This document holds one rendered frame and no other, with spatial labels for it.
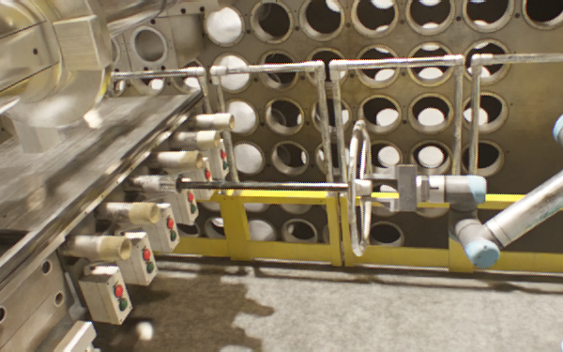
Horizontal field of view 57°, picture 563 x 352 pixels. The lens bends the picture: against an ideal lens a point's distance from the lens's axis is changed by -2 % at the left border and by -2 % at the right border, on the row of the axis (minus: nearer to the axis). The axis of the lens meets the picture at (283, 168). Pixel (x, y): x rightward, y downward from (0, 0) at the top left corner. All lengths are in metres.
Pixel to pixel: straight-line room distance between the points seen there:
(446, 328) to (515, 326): 0.28
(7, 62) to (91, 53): 0.15
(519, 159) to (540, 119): 0.26
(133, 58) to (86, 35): 1.93
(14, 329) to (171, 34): 1.83
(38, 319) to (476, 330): 1.63
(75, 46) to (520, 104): 2.47
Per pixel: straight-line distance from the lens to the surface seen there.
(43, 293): 1.53
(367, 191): 1.51
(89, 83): 1.18
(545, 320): 2.44
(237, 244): 2.72
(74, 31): 1.11
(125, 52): 3.03
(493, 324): 2.38
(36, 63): 1.13
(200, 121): 2.16
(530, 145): 3.23
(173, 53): 2.90
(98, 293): 1.57
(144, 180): 1.74
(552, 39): 3.03
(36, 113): 1.29
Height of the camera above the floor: 1.62
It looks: 27 degrees down
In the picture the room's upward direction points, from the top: 8 degrees counter-clockwise
